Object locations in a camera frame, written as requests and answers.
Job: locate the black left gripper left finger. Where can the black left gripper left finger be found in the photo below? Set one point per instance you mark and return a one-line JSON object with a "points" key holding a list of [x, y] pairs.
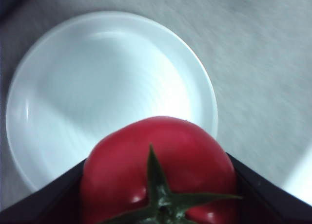
{"points": [[48, 204]]}

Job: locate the red tomato with green stem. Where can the red tomato with green stem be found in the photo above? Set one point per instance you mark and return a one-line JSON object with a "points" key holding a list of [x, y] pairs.
{"points": [[170, 148]]}

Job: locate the pale grey round plate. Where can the pale grey round plate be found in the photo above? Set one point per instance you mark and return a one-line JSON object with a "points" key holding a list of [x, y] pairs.
{"points": [[97, 87]]}

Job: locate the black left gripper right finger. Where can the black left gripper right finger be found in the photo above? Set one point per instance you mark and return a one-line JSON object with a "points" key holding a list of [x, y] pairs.
{"points": [[268, 204]]}

